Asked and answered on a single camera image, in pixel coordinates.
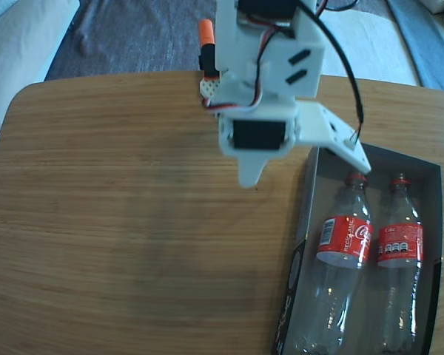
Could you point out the clear bottle Coca-Cola script label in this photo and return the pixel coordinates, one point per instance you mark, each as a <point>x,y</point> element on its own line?
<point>340,240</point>

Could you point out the clear bottle red printed label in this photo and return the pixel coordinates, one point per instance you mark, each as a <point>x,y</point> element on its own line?
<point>399,240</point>

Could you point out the grey cardboard box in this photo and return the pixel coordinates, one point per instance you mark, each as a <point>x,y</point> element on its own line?
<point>322,199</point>

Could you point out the orange black table clamp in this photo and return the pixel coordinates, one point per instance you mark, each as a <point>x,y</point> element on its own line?
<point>206,33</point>

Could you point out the white rug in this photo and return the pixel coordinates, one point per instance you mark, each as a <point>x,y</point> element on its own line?
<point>373,44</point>

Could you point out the blue cloth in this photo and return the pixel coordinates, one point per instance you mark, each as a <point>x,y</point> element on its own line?
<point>429,55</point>

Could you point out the white sofa cushion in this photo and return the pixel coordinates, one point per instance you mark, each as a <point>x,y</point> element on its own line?
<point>15,44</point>

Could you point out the flat white camera mount plate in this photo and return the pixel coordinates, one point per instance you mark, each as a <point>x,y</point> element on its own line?
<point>325,125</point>

